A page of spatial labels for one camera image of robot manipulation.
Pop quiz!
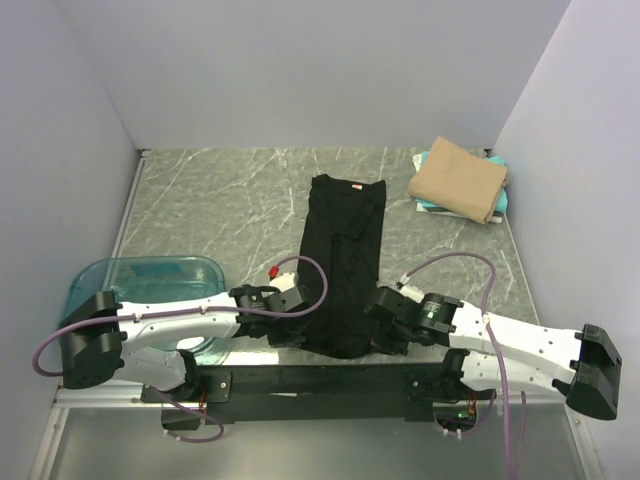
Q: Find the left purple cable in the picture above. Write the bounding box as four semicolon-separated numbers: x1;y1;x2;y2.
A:
32;255;330;444

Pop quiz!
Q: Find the blue transparent plastic bin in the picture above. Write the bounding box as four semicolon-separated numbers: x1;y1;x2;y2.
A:
58;255;229;356

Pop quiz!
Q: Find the black t shirt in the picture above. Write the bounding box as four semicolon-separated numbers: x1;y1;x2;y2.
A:
272;174;386;359

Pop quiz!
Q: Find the purple cable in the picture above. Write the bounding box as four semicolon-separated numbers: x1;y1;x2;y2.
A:
32;255;330;444
403;253;527;480

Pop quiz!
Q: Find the folded teal t shirt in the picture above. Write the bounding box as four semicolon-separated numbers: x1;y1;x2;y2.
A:
412;151;508;215

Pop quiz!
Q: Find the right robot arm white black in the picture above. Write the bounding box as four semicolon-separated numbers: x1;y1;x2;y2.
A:
364;285;622;421

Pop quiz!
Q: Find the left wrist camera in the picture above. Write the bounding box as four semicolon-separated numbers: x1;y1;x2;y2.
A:
268;266;298;297

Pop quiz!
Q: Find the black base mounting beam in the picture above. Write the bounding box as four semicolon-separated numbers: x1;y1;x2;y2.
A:
168;350;493;424

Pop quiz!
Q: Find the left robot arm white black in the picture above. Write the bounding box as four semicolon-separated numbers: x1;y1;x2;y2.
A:
59;277;311;402

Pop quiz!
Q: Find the folded tan t shirt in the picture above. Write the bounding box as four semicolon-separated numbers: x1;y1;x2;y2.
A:
408;136;508;224

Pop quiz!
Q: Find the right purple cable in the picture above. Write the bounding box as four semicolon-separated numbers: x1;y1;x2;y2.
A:
403;253;527;480

